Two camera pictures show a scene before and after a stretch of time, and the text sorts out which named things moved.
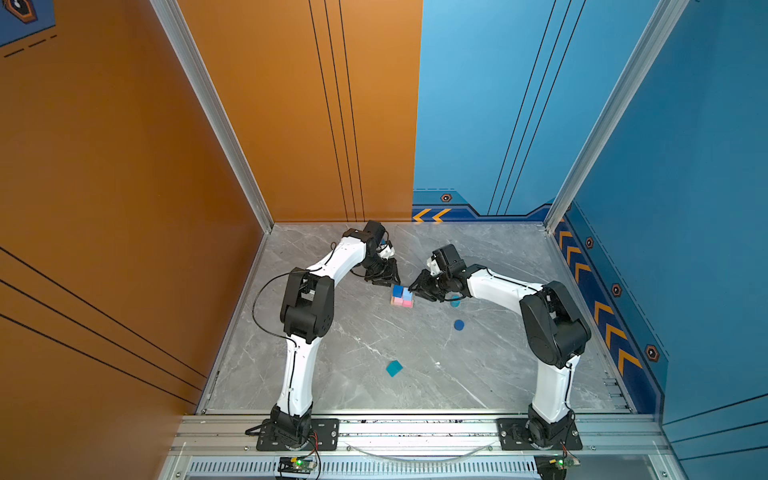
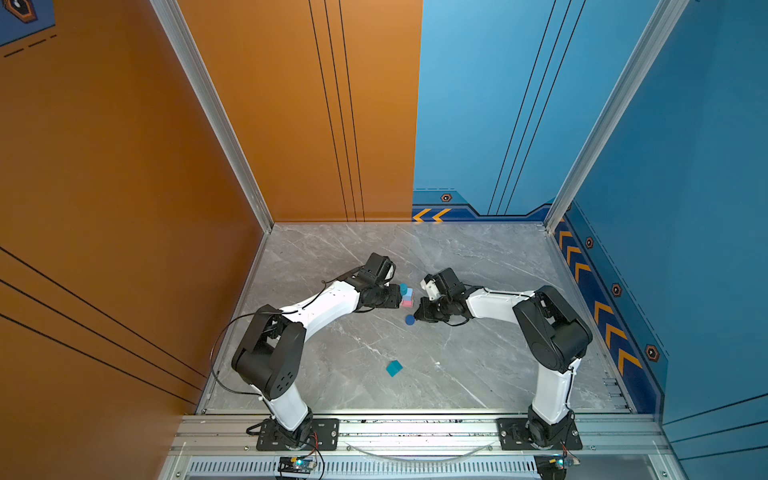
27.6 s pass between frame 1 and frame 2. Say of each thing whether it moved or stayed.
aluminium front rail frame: stayed
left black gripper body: moved
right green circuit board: stayed
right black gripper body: moved
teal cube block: stayed
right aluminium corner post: stayed
